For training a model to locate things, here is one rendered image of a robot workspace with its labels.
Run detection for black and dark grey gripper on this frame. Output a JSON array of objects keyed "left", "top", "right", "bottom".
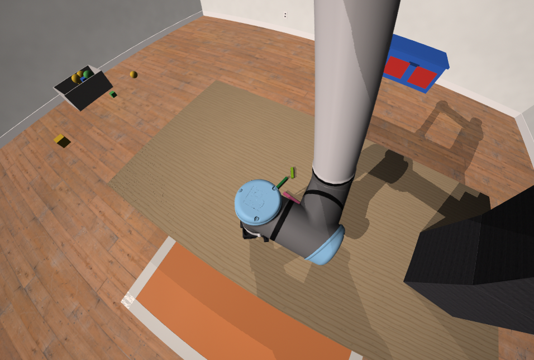
[{"left": 240, "top": 221, "right": 269, "bottom": 242}]

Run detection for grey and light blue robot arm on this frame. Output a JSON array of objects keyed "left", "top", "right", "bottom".
[{"left": 235, "top": 0, "right": 401, "bottom": 265}]

